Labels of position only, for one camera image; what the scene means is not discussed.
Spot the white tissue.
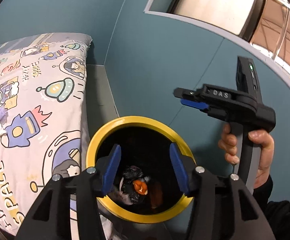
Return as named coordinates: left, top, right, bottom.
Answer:
left=109, top=177, right=133, bottom=205

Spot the yellow rim trash bin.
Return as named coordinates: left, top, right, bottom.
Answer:
left=86, top=116, right=194, bottom=224

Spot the window with grey frame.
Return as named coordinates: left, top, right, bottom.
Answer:
left=144, top=0, right=290, bottom=77

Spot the cartoon print bed sheet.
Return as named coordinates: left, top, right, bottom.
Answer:
left=0, top=33, right=92, bottom=235

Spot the orange peel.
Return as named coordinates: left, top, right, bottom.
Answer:
left=133, top=180, right=148, bottom=196

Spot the black plastic bag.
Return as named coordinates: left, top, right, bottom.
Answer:
left=122, top=166, right=150, bottom=205

